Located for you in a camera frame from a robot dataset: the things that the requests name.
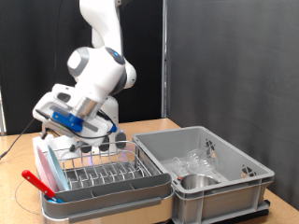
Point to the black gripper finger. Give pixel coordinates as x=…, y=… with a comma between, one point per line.
x=43, y=134
x=73, y=148

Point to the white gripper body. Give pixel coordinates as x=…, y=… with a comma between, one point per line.
x=93, y=133

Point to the light blue plate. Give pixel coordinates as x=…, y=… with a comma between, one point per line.
x=57, y=168

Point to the steel bowl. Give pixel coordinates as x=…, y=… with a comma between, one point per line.
x=199, y=182

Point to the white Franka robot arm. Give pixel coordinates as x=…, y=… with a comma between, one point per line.
x=99, y=71

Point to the white box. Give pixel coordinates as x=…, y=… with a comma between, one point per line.
x=59, y=143

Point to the pink plate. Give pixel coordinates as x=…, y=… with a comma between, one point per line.
x=43, y=169

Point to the black backdrop curtain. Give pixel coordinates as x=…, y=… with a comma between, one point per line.
x=25, y=62

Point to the vertical metal pole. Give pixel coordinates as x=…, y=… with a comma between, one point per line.
x=164, y=93

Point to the clear wine glass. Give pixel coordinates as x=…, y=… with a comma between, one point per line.
x=199, y=161

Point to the grey plastic crate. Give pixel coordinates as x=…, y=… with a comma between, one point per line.
x=218, y=199

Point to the grey backdrop curtain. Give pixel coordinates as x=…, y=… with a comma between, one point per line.
x=249, y=77

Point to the grey metal frame bar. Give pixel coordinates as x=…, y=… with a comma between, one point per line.
x=2, y=118

